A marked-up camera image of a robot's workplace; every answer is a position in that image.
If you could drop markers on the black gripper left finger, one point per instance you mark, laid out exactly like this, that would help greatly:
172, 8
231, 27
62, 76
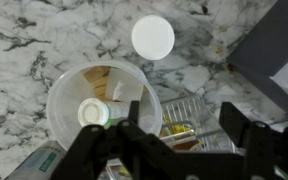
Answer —
130, 153

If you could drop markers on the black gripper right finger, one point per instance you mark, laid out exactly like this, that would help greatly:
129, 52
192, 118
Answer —
270, 153

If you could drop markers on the clear plastic round container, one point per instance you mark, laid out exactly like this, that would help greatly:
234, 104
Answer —
67, 100

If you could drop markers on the dark blue cardboard box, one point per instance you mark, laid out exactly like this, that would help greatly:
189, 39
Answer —
267, 43

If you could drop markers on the white capped speckled bottle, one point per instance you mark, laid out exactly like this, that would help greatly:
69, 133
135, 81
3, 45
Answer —
95, 112

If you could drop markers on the clear crumpled plastic wrapper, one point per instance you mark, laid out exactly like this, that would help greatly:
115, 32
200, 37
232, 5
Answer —
124, 85

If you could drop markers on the clear ridged plastic tray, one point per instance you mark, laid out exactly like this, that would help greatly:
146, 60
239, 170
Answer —
190, 113

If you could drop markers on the grey labelled cylindrical can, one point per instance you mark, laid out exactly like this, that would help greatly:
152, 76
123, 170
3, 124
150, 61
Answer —
39, 161

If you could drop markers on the white round lid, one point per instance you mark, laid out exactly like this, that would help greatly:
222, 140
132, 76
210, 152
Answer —
153, 37

